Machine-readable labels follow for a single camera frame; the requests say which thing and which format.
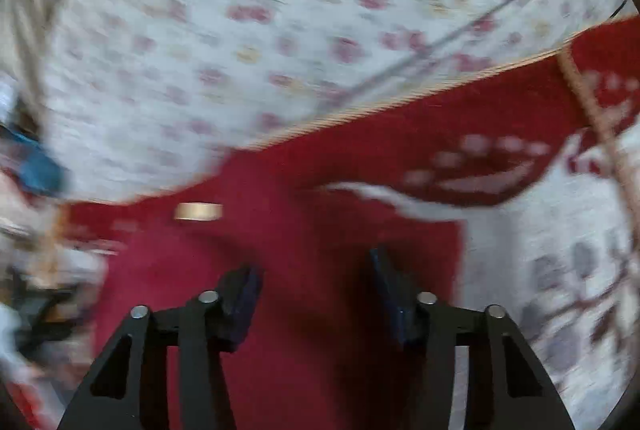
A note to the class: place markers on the white and red fleece blanket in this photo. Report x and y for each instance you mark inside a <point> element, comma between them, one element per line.
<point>525,220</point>

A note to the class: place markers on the floral bed sheet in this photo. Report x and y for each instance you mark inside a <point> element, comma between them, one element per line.
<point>250,34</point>

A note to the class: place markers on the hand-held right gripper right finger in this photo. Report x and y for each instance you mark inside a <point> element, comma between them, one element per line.
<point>395,305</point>

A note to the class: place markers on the blue plastic bag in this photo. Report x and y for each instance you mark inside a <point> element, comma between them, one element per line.
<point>35,169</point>

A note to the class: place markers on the dark red fleece garment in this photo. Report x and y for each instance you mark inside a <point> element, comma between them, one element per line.
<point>310,260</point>

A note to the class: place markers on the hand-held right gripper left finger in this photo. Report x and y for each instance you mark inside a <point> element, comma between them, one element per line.
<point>244,305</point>

